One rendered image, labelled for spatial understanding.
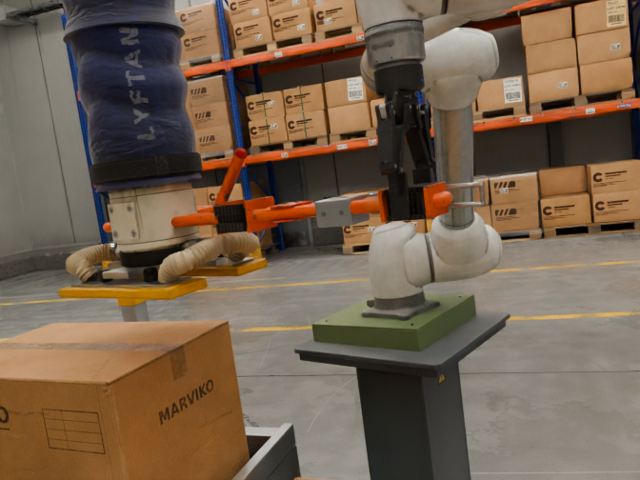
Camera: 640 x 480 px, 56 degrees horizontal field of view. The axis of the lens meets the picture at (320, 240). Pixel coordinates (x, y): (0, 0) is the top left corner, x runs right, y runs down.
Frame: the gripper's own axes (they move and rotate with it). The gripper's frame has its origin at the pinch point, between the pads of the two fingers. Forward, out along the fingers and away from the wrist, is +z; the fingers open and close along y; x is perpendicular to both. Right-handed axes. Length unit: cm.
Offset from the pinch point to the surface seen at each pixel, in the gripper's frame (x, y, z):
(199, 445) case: -57, 2, 50
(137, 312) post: -116, -33, 31
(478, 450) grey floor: -52, -145, 122
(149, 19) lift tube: -48, 5, -39
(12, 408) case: -81, 28, 33
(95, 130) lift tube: -60, 12, -19
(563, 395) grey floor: -32, -211, 122
